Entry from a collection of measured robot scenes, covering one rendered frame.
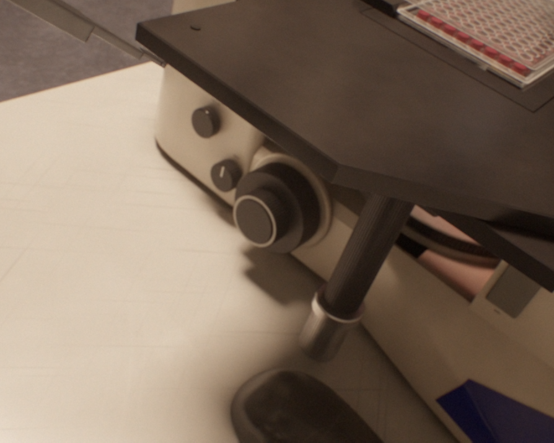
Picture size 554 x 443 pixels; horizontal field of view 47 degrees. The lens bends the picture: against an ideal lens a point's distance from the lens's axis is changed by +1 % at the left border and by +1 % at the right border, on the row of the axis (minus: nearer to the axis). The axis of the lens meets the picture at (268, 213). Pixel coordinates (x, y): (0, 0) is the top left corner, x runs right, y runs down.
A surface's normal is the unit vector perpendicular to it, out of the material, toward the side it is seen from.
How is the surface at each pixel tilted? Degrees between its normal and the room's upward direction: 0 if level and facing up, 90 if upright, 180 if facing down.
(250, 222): 90
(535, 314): 90
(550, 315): 90
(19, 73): 0
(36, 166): 0
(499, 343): 48
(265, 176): 90
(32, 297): 0
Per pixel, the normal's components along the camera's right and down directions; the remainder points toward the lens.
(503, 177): 0.25, -0.73
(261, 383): -0.37, -0.90
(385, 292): -0.83, 0.17
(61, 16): 0.56, 0.54
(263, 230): -0.63, 0.37
